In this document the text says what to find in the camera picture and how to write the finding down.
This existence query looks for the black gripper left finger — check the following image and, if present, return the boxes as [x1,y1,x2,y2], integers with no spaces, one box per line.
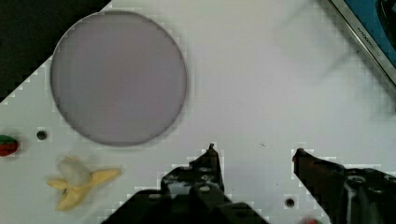
[161,143,224,198]

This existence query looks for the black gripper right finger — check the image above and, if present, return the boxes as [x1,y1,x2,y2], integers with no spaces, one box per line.
[292,148,396,224]

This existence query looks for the red toy apple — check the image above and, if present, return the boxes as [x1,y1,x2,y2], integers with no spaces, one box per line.
[299,217,323,224]

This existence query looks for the peeled toy banana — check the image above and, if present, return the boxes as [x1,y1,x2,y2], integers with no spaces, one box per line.
[47,157,121,212]

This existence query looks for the grey round plate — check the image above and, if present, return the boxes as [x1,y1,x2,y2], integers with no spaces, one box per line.
[49,10,188,147]

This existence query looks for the silver toaster oven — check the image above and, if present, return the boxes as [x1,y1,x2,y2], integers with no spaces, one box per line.
[325,0,396,85]

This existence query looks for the red toy strawberry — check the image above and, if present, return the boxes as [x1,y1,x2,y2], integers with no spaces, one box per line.
[0,134,19,157]

